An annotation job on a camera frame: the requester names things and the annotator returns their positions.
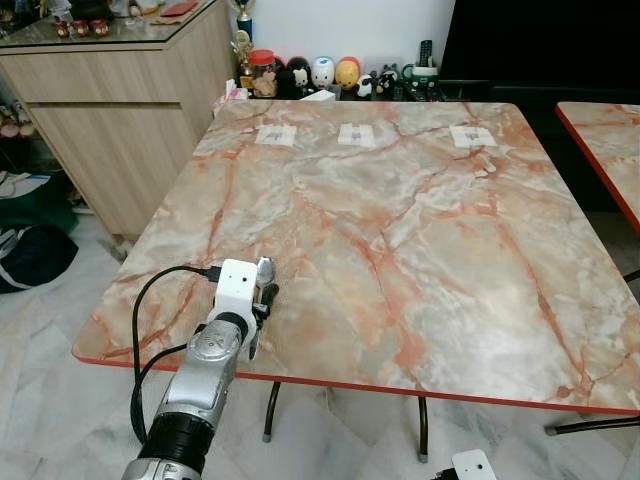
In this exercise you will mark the silver metal spoon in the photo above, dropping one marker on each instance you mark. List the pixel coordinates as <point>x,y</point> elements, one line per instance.
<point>266,271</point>

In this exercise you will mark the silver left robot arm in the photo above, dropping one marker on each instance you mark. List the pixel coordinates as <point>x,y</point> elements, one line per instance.
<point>205,370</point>

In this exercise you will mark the black metal table leg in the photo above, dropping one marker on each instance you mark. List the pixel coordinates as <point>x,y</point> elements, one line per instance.
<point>424,430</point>
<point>633,275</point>
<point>595,424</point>
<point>272,412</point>

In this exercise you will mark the white paper marker tag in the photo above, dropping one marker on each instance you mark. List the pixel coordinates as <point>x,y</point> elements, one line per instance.
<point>277,136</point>
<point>473,137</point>
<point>357,135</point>

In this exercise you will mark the white tissue box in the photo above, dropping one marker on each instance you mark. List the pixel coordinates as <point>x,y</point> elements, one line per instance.
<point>318,96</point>

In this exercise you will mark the black round doll figurine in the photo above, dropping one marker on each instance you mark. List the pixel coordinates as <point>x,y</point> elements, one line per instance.
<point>298,78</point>

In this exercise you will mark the clear jar with red lid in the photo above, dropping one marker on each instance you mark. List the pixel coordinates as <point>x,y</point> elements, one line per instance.
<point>263,75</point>

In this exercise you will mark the small panda figurine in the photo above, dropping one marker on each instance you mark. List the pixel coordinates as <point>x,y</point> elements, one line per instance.
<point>365,87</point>

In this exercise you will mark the white round doll figurine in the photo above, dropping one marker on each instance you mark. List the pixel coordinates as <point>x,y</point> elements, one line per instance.
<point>323,72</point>

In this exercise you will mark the yellow round doll figurine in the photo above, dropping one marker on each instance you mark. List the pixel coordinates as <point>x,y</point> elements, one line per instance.
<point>347,74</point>

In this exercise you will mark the black bag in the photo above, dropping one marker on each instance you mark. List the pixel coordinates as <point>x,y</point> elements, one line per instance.
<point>35,258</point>

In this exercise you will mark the light wooden cabinet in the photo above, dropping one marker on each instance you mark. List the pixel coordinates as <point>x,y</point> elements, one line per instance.
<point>110,120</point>

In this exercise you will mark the black and white cat figurine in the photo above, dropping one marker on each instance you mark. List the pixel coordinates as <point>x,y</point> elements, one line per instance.
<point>387,82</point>

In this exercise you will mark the dark green bag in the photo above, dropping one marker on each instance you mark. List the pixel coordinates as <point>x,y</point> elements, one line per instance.
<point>40,212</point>

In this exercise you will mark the green and white mug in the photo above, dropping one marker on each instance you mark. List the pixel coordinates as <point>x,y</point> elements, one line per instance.
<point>423,82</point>

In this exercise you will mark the gold and blue trophy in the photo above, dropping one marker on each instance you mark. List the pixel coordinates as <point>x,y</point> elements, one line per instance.
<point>243,30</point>

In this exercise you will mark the black remote control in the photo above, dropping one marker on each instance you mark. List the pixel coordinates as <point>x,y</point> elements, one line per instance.
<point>425,52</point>

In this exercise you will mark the flat red packet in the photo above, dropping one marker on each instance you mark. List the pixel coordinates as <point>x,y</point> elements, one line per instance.
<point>179,9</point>

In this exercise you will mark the black television screen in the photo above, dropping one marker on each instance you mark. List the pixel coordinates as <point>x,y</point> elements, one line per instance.
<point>540,45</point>

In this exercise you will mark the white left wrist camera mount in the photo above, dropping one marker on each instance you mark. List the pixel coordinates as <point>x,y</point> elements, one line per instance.
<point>236,285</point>

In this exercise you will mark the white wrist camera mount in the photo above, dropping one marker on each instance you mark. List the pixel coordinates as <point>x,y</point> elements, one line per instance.
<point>474,467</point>
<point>236,285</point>

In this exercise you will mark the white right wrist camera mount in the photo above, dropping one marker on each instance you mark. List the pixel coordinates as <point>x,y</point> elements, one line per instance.
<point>474,467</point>

